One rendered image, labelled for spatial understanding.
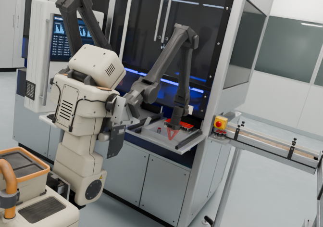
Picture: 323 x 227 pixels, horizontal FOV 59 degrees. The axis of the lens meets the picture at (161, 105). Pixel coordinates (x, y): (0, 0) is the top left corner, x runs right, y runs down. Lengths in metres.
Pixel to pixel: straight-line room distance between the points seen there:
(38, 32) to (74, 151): 0.95
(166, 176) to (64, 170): 0.98
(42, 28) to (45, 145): 1.38
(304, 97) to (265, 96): 0.77
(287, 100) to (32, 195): 5.79
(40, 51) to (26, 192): 1.07
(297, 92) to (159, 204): 4.67
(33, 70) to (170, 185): 1.28
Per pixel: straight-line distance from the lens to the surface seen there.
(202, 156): 2.05
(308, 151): 2.03
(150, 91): 1.23
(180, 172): 2.16
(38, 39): 2.03
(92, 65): 1.24
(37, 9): 2.05
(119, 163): 2.44
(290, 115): 6.53
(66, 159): 1.43
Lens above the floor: 1.52
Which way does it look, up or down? 15 degrees down
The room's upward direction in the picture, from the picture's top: 12 degrees clockwise
